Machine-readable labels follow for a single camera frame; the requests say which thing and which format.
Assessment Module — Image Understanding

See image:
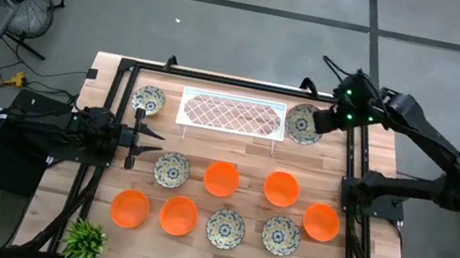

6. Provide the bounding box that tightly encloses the black floor cable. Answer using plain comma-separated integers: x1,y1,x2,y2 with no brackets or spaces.
0,36,95,122

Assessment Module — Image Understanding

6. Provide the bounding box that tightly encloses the yellow power cord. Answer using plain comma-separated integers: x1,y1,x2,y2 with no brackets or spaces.
0,67,30,92

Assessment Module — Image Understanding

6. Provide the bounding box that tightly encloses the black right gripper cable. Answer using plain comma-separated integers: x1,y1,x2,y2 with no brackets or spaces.
317,54,366,90

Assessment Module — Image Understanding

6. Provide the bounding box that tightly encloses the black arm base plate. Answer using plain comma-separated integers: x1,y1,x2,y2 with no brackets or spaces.
336,173,410,225
48,135,117,171

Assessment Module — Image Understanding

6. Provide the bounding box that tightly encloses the white lattice shelf rack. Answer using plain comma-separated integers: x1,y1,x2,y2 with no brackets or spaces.
172,84,291,157

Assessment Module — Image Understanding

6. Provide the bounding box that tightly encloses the orange plastic bowl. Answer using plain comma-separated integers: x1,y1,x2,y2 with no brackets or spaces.
260,168,304,211
299,199,344,246
200,158,243,201
155,193,202,240
106,185,153,233

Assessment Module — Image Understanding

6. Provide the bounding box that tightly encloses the black frame clamp handle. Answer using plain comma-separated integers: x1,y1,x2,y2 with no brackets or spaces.
297,75,323,98
163,53,180,71

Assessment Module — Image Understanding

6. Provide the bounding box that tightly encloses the blue yellow patterned ceramic bowl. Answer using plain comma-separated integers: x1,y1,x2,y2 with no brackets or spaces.
257,212,305,258
128,82,169,119
280,99,329,149
150,149,194,193
202,205,250,253

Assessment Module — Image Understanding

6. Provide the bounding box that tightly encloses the small green potted plant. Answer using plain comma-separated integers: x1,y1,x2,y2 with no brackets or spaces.
57,215,112,258

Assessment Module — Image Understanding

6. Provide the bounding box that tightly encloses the black aluminium table frame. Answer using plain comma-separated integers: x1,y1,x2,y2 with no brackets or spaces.
10,42,441,258

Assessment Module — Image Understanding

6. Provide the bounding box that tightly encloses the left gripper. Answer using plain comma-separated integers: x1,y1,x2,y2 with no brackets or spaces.
111,104,170,177

